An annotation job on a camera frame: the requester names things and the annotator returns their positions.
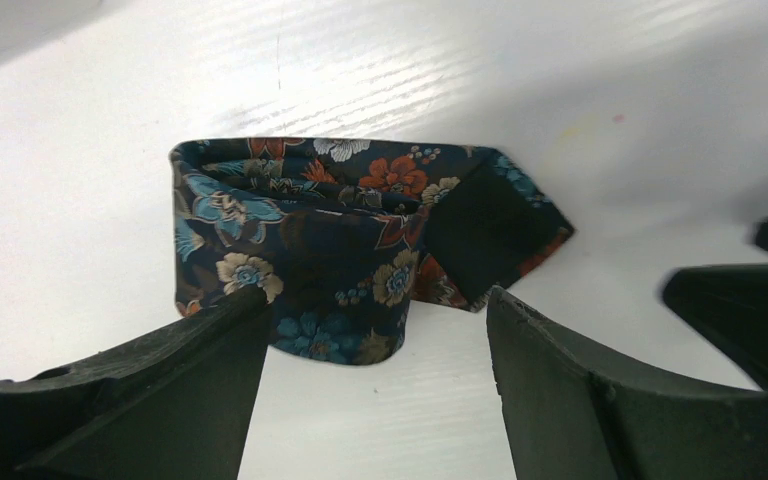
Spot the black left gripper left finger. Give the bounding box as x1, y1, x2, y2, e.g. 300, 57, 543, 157
0, 288, 272, 479

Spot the navy floral tie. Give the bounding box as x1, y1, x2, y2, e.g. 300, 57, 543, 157
170, 137, 575, 366

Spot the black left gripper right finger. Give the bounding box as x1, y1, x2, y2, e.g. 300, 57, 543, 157
486, 288, 768, 479

